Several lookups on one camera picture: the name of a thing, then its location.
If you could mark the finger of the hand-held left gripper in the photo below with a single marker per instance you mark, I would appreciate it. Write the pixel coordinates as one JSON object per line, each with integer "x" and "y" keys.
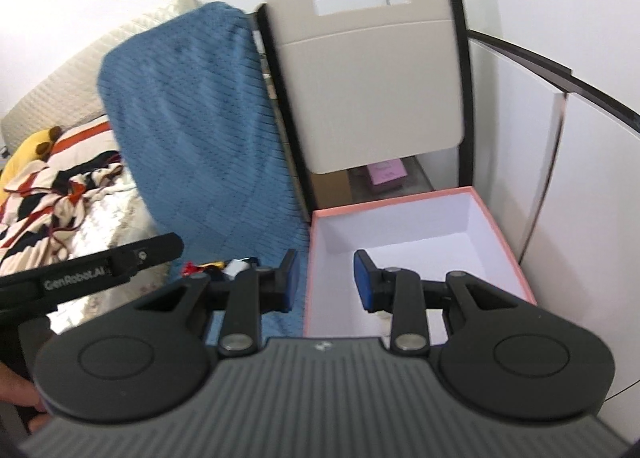
{"x": 150, "y": 249}

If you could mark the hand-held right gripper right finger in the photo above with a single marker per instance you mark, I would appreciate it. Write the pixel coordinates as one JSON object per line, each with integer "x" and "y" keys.
{"x": 362, "y": 283}

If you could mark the white cabinet with black edge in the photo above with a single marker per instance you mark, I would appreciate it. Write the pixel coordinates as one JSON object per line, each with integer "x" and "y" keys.
{"x": 590, "y": 188}

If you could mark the cream floral pillow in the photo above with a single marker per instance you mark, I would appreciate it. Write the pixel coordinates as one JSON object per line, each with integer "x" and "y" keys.
{"x": 65, "y": 82}

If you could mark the blue quilted mat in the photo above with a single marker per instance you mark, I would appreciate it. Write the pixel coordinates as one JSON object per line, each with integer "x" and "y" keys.
{"x": 200, "y": 137}

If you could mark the striped blanket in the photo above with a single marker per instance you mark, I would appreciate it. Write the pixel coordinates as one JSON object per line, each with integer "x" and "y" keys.
{"x": 30, "y": 218}

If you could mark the pink cardboard box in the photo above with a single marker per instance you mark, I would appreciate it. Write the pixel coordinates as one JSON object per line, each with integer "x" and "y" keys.
{"x": 425, "y": 220}

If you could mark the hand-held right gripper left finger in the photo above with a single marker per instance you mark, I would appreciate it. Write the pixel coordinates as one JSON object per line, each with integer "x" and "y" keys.
{"x": 290, "y": 283}

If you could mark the yellow plush toy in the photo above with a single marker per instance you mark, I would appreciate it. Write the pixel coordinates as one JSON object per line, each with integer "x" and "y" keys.
{"x": 25, "y": 152}

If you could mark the small pink box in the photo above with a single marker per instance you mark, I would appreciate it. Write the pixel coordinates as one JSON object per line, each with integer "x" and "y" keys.
{"x": 385, "y": 175}

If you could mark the person's left hand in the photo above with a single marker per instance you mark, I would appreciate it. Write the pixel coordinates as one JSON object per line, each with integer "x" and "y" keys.
{"x": 17, "y": 390}

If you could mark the brown cardboard box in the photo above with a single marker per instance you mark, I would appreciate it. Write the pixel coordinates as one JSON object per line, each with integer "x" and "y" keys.
{"x": 330, "y": 190}

